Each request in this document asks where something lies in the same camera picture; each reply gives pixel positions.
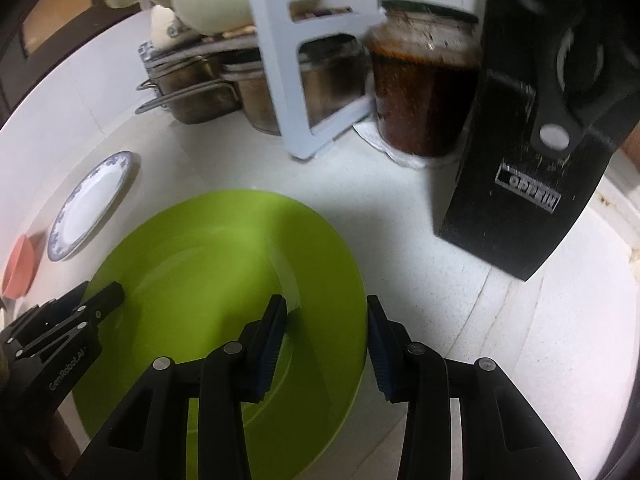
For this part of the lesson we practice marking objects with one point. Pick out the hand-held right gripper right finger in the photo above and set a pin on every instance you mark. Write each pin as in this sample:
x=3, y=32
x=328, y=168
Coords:
x=382, y=360

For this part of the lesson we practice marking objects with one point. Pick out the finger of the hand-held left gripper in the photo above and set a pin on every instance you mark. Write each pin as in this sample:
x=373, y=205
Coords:
x=45, y=317
x=102, y=302

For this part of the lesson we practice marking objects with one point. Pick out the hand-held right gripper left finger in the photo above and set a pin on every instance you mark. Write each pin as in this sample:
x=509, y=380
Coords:
x=267, y=355

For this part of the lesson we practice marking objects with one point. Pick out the blue-patterned white plate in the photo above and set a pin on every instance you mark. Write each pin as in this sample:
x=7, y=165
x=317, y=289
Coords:
x=85, y=210

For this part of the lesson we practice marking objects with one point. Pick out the green plate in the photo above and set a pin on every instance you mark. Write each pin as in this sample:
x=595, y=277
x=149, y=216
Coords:
x=210, y=260

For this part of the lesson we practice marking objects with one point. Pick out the black knife block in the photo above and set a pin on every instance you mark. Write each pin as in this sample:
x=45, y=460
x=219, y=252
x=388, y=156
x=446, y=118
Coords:
x=500, y=220

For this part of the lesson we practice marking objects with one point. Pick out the glass jar of brown sauce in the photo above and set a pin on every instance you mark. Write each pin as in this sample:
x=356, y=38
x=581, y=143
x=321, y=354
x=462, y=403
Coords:
x=420, y=100

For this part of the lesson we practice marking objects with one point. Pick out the white frame stand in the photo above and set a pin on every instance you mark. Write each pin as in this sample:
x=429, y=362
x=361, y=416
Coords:
x=280, y=85

